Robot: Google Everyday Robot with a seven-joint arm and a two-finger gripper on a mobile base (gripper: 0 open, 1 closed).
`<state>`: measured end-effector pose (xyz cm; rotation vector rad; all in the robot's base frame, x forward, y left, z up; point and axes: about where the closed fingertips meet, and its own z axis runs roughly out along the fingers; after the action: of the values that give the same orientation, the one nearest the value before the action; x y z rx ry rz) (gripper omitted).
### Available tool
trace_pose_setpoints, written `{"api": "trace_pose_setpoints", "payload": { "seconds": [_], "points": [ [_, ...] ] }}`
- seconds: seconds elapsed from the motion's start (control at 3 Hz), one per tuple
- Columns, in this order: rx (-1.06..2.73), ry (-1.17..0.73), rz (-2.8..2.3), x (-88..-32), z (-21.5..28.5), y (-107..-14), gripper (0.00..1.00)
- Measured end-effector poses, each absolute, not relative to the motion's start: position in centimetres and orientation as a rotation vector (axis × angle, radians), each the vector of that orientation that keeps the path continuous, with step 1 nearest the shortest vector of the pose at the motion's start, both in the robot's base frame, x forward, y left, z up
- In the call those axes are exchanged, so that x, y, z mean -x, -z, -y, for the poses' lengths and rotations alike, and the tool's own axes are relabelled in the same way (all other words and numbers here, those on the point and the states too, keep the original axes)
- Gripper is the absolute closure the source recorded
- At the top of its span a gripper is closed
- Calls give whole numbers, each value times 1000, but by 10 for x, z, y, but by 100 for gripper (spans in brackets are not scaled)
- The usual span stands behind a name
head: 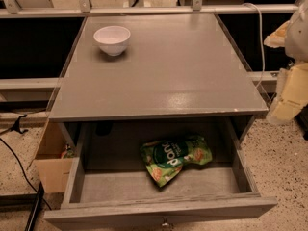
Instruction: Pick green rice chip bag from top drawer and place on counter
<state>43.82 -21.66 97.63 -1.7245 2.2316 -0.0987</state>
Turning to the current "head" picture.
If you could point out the cardboard box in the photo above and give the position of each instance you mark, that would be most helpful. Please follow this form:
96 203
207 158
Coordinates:
53 168

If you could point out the grey wooden cabinet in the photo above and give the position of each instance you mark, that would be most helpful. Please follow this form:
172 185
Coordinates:
176 66

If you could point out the black bar on floor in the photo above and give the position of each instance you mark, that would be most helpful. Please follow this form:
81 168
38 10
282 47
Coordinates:
31 222

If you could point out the white ceramic bowl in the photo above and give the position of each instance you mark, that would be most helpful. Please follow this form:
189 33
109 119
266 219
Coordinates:
112 40

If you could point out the open grey top drawer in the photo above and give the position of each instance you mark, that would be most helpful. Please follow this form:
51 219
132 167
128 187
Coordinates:
109 186

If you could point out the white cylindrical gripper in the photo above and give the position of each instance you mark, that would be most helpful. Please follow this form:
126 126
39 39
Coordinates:
298 38

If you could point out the green rice chip bag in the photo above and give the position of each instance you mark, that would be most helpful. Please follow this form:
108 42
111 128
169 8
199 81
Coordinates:
165 159

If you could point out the small packet in box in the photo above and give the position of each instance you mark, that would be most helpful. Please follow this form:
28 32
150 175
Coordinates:
68 152

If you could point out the upper metal rail frame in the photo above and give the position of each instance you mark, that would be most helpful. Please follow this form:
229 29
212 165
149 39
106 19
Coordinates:
73 8

